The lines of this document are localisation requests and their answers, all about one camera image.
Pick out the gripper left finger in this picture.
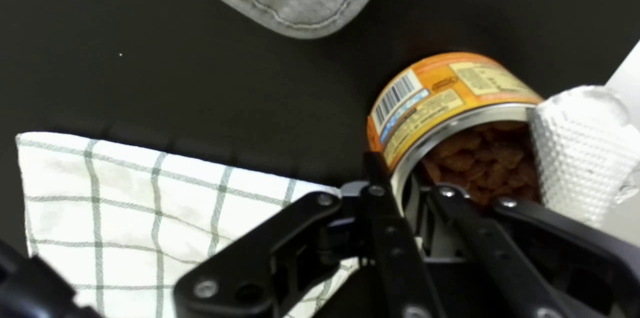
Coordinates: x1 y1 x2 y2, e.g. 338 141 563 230
172 152 446 318

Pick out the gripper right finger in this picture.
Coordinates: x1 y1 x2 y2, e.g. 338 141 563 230
430 184 640 318

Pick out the orange label tin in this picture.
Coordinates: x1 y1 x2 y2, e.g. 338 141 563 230
366 52 546 208

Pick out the white green checked cloth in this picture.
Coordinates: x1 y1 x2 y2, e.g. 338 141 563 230
15 132 361 318

